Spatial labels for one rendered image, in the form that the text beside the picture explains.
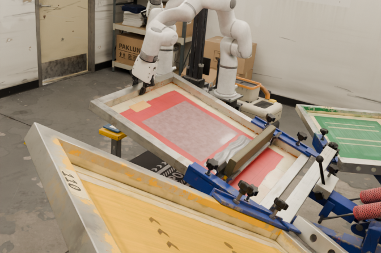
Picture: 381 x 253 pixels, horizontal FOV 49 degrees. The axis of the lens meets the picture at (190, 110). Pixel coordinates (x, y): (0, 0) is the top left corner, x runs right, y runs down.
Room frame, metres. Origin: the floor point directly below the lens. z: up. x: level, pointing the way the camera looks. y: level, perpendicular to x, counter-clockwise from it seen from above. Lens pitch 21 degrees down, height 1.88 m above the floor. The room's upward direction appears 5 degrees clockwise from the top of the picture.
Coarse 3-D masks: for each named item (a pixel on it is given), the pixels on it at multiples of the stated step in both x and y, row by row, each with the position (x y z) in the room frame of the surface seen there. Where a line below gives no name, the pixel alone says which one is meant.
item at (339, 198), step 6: (312, 192) 1.35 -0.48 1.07; (336, 192) 1.36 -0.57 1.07; (312, 198) 1.35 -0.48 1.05; (330, 198) 1.32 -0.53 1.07; (336, 198) 1.33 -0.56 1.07; (342, 198) 1.34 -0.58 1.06; (324, 204) 1.33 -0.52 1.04; (336, 204) 1.31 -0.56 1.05; (342, 204) 1.30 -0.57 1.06; (348, 204) 1.31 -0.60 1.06; (354, 204) 1.33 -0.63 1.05; (336, 210) 1.31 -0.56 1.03; (342, 210) 1.30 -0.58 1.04; (348, 210) 1.29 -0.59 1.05; (348, 216) 1.29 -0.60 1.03
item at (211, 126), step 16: (160, 96) 1.82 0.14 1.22; (176, 96) 1.87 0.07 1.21; (176, 112) 1.73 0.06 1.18; (192, 112) 1.77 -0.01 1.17; (208, 112) 1.82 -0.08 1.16; (208, 128) 1.68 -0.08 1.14; (224, 128) 1.73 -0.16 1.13; (224, 144) 1.60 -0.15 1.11; (256, 160) 1.56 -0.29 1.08; (272, 160) 1.59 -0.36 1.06
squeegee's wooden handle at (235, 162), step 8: (272, 128) 1.65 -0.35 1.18; (256, 136) 1.56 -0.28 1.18; (264, 136) 1.57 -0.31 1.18; (248, 144) 1.47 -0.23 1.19; (256, 144) 1.49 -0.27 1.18; (264, 144) 1.61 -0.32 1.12; (240, 152) 1.40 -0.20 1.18; (248, 152) 1.42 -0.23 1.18; (256, 152) 1.54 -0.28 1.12; (232, 160) 1.33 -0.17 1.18; (240, 160) 1.36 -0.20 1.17; (232, 168) 1.33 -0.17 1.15
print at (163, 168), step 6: (162, 162) 1.69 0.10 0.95; (156, 168) 1.63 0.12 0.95; (162, 168) 1.63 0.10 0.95; (168, 168) 1.64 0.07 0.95; (174, 168) 1.64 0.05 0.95; (162, 174) 1.59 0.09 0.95; (168, 174) 1.59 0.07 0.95; (174, 174) 1.59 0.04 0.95; (180, 174) 1.60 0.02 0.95; (180, 180) 1.55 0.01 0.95
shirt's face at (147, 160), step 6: (138, 156) 1.73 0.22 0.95; (144, 156) 1.73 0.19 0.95; (150, 156) 1.74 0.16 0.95; (156, 156) 1.74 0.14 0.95; (132, 162) 1.66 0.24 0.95; (138, 162) 1.67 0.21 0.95; (144, 162) 1.67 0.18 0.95; (150, 162) 1.68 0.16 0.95; (156, 162) 1.69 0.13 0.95; (150, 168) 1.62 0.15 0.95
